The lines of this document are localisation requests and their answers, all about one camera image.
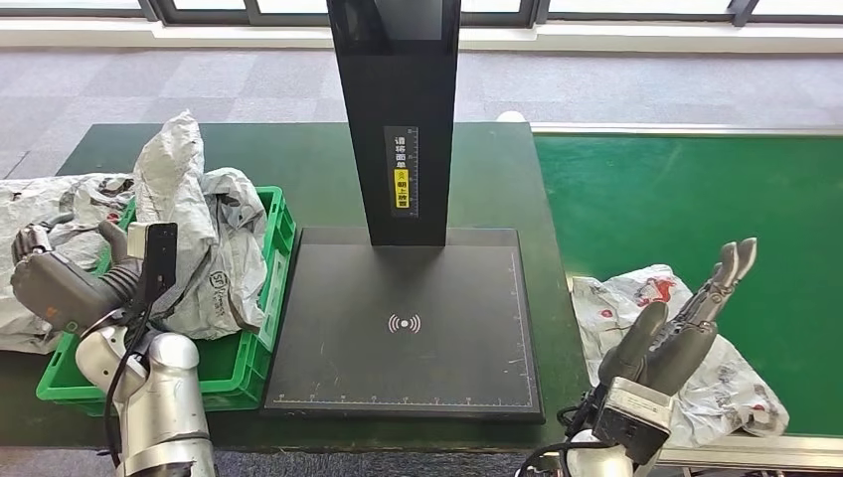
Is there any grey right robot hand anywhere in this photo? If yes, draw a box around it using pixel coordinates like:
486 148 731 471
597 237 759 397

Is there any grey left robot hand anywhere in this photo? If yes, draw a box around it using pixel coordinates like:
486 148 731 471
9 214 143 334

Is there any grey parcel bag red splash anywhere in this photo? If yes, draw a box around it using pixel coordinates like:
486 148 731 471
571 264 790 449

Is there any plain grey parcel bag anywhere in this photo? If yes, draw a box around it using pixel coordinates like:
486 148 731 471
131 110 220 278

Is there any grey parcel bag red print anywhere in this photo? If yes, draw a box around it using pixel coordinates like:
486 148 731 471
149 167 269 342

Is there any crumpled grey parcel bag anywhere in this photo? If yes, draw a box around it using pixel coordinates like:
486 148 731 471
0 173 136 356

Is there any green conveyor belt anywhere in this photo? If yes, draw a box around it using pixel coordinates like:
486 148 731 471
533 134 843 437

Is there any black inbound scanning machine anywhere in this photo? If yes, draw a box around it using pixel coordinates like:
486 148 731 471
260 0 547 424

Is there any green plastic crate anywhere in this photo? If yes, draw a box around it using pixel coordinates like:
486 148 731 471
36 185 297 417

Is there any white window sill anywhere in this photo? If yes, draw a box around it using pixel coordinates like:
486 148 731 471
0 13 843 56

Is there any dark green table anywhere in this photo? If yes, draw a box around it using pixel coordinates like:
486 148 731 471
0 122 592 455

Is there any black yellow ruler label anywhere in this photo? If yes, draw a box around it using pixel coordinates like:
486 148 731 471
384 126 421 219

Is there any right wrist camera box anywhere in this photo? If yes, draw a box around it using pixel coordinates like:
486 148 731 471
590 376 674 466

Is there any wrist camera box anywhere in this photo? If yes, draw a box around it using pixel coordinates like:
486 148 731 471
590 376 674 466
126 222 180 305

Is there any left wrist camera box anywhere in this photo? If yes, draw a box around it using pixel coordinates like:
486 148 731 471
126 222 180 305

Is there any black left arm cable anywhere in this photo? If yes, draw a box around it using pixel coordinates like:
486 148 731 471
102 305 154 470

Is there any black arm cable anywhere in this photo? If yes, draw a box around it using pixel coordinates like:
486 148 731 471
102 305 154 470
513 392 613 477

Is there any aluminium conveyor frame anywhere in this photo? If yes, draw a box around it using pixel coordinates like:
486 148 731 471
528 122 843 477

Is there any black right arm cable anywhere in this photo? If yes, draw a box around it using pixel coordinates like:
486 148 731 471
513 392 613 477

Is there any dark window frame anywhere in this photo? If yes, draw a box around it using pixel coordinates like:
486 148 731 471
0 0 843 28

